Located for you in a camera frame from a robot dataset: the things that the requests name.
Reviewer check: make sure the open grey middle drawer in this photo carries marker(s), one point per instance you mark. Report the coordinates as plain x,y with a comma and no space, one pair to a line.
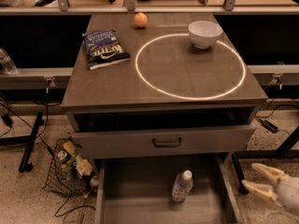
138,191

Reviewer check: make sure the white ceramic bowl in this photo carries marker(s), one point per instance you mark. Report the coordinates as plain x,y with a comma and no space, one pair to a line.
204,34

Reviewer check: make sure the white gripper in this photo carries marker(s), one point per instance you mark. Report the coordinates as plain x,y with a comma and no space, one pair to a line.
289,189

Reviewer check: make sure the grey drawer cabinet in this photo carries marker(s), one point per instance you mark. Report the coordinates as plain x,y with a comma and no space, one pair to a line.
168,83

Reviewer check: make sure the black table leg right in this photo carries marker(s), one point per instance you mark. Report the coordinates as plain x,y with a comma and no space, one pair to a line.
284,151

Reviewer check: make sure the black power adapter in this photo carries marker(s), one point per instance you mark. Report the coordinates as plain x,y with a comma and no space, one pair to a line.
270,126

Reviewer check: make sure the clear plastic water bottle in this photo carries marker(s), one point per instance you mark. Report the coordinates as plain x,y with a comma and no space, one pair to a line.
182,186

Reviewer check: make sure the black table leg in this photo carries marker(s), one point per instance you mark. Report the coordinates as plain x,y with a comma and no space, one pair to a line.
28,141
284,151

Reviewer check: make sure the black wire basket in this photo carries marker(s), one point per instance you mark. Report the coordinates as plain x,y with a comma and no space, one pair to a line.
69,173

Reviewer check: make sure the black table leg left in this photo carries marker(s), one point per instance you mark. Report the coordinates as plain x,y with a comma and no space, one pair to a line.
28,141

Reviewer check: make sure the blue kettle chips bag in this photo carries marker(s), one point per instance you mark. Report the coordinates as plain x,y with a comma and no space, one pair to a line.
103,48

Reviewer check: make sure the orange fruit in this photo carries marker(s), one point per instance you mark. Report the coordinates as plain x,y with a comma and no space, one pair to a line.
141,20

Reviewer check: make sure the clear bottle at left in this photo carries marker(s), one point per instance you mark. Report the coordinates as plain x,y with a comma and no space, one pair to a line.
8,65

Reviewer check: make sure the grey top drawer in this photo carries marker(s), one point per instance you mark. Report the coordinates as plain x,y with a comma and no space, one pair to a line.
128,144

